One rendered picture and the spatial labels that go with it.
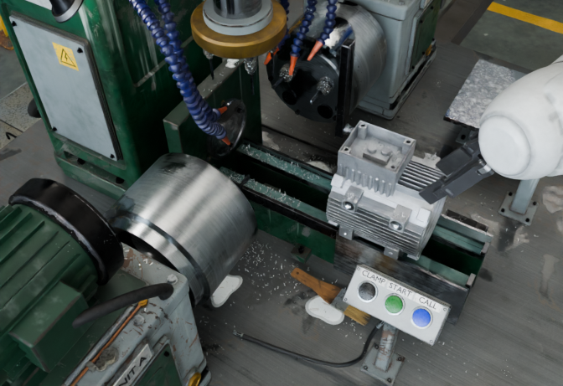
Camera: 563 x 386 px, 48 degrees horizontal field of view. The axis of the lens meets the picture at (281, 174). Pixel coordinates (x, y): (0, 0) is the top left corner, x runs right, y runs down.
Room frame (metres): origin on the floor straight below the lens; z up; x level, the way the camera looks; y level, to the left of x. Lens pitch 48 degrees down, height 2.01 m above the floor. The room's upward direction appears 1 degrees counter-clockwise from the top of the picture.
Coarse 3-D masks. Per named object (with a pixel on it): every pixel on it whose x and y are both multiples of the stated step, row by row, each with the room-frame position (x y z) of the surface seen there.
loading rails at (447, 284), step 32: (256, 160) 1.04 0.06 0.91; (288, 160) 1.03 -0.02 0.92; (256, 192) 0.93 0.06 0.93; (288, 192) 1.00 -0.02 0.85; (320, 192) 0.95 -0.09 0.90; (288, 224) 0.88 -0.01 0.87; (320, 224) 0.84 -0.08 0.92; (448, 224) 0.83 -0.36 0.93; (320, 256) 0.83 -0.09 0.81; (352, 256) 0.79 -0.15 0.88; (384, 256) 0.75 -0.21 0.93; (448, 256) 0.78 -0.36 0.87; (480, 256) 0.75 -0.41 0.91; (416, 288) 0.71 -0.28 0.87; (448, 288) 0.67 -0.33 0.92; (448, 320) 0.66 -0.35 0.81
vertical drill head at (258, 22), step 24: (216, 0) 0.99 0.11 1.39; (240, 0) 0.97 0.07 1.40; (264, 0) 1.03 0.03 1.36; (192, 24) 0.99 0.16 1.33; (216, 24) 0.96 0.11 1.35; (240, 24) 0.96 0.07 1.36; (264, 24) 0.97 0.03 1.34; (216, 48) 0.93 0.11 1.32; (240, 48) 0.93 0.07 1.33; (264, 48) 0.94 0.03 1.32
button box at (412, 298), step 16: (368, 272) 0.61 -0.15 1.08; (352, 288) 0.59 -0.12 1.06; (384, 288) 0.58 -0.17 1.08; (400, 288) 0.57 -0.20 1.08; (352, 304) 0.57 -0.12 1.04; (368, 304) 0.56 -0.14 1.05; (384, 304) 0.56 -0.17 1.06; (416, 304) 0.55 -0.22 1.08; (432, 304) 0.54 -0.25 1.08; (448, 304) 0.56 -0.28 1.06; (384, 320) 0.54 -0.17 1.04; (400, 320) 0.53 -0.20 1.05; (432, 320) 0.52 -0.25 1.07; (416, 336) 0.51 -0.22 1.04; (432, 336) 0.50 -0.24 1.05
